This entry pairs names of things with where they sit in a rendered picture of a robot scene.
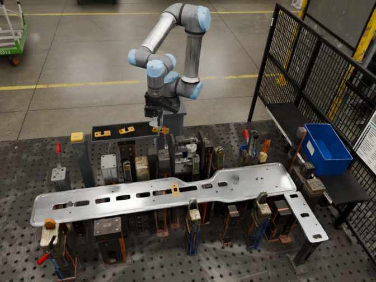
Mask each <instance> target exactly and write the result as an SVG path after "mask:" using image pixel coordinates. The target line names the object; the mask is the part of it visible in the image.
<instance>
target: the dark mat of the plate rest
mask: <svg viewBox="0 0 376 282"><path fill-rule="evenodd" d="M149 123H150V122H144V123H132V124H120V125H108V126H96V127H92V142H93V141H99V140H110V139H121V138H133V137H144V136H150V135H158V132H153V131H152V129H153V126H150V124H149ZM132 126H133V128H134V131H131V132H128V133H124V134H120V133H119V130H120V129H125V128H129V127H132ZM100 131H110V134H111V135H108V136H102V137H95V132H100Z"/></svg>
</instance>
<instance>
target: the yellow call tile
mask: <svg viewBox="0 0 376 282"><path fill-rule="evenodd" d="M79 140H83V132H79V133H72V135H71V142H73V141H79Z"/></svg>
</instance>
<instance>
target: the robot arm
mask: <svg viewBox="0 0 376 282"><path fill-rule="evenodd" d="M159 19H160V20H159V21H158V23H157V24H156V25H155V27H154V29H153V30H152V31H151V33H150V34H149V35H148V36H147V38H146V39H145V41H144V42H143V43H142V45H141V46H140V48H139V49H138V50H136V49H132V50H131V51H130V52H129V54H128V62H129V64H131V65H133V66H136V67H141V68H144V69H147V70H146V72H147V87H148V91H146V92H145V95H144V98H145V107H144V114H145V117H149V118H151V119H152V120H153V121H151V122H150V123H149V124H150V126H153V127H156V128H158V131H160V130H161V129H162V121H163V111H170V112H172V113H174V114H177V113H178V111H179V108H180V99H179V96H181V97H185V98H189V99H192V100H196V99H197V98H198V96H199V95H200V92H201V89H202V86H203V83H202V82H200V77H199V76H198V71H199V62H200V52H201V42H202V37H203V35H205V33H206V31H208V30H209V27H210V21H211V16H210V11H209V9H208V8H206V7H203V6H197V5H193V4H187V3H176V4H173V5H171V6H170V7H169V8H167V9H166V10H164V11H163V13H162V14H161V15H160V18H159ZM176 26H183V27H185V33H186V34H187V40H186V54H185V67H184V74H183V75H182V76H181V77H179V74H178V73H177V72H175V71H172V70H173V68H174V67H175V65H176V59H175V57H174V56H173V55H171V54H165V55H163V56H160V55H155V53H156V51H157V50H158V48H159V47H160V46H161V44H162V43H163V41H164V39H165V38H166V36H167V35H168V34H169V32H170V31H171V30H172V29H174V28H175V27H176Z"/></svg>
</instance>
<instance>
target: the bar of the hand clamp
mask: <svg viewBox="0 0 376 282"><path fill-rule="evenodd" d="M258 137H259V136H258V135H257V131H256V130H251V131H250V136H249V140H248V147H247V153H248V157H249V153H250V151H251V153H252V155H251V157H253V154H254V150H255V144H256V139H257V138H258Z"/></svg>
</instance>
